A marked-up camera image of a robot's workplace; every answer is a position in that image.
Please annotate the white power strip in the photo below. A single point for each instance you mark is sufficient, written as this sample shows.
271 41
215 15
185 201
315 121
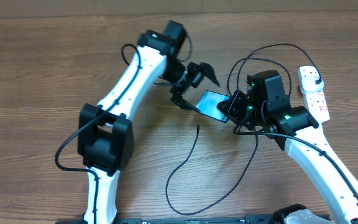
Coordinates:
315 103

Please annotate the Samsung Galaxy smartphone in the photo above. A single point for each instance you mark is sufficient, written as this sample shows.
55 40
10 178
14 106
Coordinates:
208 105

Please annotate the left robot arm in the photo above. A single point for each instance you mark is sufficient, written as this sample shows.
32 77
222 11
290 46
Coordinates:
106 138

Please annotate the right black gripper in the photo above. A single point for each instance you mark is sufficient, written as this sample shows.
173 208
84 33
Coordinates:
231 109

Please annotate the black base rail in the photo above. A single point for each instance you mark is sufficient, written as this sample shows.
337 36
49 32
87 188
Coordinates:
248 219

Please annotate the white charger plug adapter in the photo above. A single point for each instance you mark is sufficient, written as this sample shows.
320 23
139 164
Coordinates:
310 85

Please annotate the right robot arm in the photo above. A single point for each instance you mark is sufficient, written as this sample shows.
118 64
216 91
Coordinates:
265 110

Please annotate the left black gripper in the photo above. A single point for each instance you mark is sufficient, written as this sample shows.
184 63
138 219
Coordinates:
197 73

